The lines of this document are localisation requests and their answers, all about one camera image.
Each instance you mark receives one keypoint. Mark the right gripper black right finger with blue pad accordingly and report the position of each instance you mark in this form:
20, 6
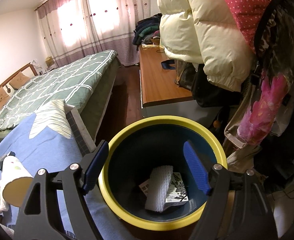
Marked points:
236, 207

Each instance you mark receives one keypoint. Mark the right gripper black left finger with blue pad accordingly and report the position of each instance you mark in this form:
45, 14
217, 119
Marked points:
39, 216

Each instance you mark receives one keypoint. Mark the yellow rimmed dark trash bin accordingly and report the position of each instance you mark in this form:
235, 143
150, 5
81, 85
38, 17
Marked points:
136, 151

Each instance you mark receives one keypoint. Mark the white paper cup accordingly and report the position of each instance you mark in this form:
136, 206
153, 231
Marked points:
16, 181

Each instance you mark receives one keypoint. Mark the blue table cloth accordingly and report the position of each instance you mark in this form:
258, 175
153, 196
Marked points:
54, 152

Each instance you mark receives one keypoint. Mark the black white floral box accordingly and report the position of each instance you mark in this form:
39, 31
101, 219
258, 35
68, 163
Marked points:
176, 194

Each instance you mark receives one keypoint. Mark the pink floral scarf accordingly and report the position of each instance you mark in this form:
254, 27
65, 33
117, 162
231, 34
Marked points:
259, 117

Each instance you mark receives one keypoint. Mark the wooden headboard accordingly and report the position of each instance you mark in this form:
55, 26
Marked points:
16, 81

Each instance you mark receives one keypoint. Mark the bed with green quilt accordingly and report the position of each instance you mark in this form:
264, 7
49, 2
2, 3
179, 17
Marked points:
85, 84

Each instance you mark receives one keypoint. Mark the wooden top cabinet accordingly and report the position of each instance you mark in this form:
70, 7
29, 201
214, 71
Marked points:
159, 95

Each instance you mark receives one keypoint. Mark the brown patterned handbag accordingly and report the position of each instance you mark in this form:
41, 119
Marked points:
186, 73

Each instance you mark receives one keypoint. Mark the cream puffer jacket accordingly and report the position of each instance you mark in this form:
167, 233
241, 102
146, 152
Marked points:
205, 32

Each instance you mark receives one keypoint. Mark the pink white curtain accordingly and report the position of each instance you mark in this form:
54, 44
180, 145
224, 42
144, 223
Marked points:
73, 29

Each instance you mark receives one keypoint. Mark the pile of folded clothes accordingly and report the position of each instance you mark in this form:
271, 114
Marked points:
146, 27

